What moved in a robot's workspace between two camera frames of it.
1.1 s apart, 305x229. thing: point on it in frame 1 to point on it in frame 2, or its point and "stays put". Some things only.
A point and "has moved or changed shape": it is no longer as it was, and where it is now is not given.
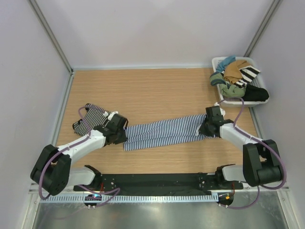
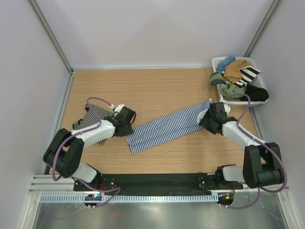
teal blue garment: x=220 y=67 stays put
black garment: x=253 y=93 stays put
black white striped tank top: x=95 y=118 stays put
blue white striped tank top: x=159 y=133 has moved or changed shape
